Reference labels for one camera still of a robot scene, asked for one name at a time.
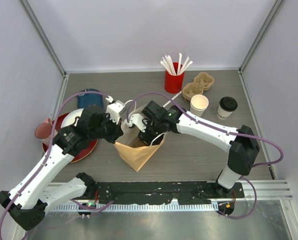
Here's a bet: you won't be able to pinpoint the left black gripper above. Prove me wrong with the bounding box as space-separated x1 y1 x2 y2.
89 112 124 144

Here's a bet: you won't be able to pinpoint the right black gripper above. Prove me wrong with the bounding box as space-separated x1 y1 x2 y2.
138 118 165 147

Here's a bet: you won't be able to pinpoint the white straw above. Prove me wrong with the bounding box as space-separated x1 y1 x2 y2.
163 91 182 108

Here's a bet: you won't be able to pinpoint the brown paper bag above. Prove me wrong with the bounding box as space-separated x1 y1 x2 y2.
113 104 167 173

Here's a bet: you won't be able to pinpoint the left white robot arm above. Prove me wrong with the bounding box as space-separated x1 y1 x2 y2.
0 101 125 231

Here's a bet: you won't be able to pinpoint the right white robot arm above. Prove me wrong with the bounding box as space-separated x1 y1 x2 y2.
130 101 260 198

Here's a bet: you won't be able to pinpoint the white paper plate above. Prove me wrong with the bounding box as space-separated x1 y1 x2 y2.
61 108 83 128

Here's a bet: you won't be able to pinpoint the blue cloth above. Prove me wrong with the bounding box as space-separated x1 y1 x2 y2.
77 93 104 109

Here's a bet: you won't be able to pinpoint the red round plate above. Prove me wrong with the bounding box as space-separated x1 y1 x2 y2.
42 112 98 164

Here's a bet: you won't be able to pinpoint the red straw holder cup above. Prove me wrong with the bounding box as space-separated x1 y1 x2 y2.
164 71 185 94

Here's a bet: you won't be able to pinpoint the stack of white paper cups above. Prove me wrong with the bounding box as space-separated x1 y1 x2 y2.
190 94 209 117

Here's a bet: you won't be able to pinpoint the pink plastic cup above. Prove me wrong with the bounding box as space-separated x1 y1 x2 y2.
34 118 53 146

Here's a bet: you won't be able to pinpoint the remaining cardboard carrier stack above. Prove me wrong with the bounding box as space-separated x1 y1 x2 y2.
182 72 215 101

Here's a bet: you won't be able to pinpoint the white wrapped straws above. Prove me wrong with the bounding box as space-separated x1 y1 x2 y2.
160 53 193 76

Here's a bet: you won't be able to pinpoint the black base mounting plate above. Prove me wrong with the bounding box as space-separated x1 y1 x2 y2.
66 180 246 206

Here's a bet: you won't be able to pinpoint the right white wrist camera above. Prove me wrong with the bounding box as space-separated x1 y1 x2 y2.
126 113 146 132

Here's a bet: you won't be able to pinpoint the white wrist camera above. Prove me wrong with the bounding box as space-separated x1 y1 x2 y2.
126 113 146 132
105 95 126 124

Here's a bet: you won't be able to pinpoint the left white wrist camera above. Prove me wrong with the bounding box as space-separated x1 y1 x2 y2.
105 95 126 124

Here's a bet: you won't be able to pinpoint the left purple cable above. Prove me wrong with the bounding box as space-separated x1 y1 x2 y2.
0 91 114 240

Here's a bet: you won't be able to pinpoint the purple cable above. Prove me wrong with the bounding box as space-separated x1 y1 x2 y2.
0 91 114 240
126 91 284 220

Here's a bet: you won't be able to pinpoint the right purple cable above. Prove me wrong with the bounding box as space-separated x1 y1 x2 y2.
126 91 284 220

